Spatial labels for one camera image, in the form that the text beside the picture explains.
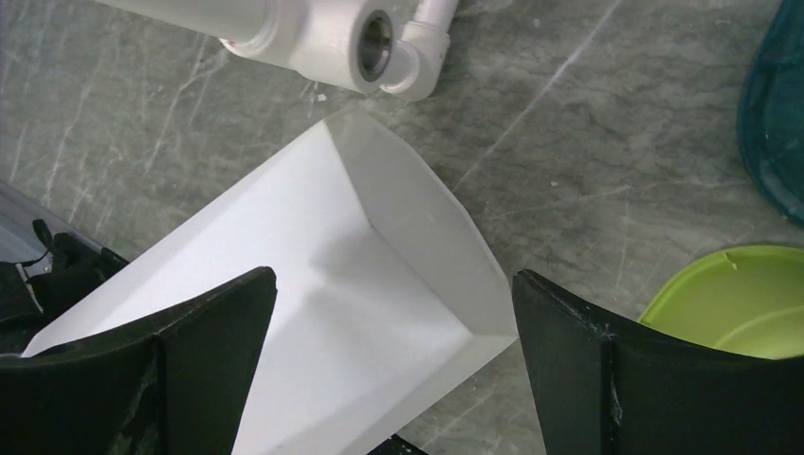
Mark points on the aluminium table frame rail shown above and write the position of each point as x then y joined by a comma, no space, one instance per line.
18,240

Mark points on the translucent white faceted bin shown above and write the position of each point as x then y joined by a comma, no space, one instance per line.
386,298

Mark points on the lime green plastic tub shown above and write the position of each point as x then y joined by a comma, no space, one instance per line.
745,300

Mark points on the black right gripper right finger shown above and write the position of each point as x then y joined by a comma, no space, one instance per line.
605,384

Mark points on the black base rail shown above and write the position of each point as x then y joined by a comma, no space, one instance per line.
36,292

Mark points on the white PVC pipe frame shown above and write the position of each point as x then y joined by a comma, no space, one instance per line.
356,45

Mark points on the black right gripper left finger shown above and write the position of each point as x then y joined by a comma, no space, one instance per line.
173,382

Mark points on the teal translucent plastic tub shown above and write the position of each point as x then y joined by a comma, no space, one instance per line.
770,114

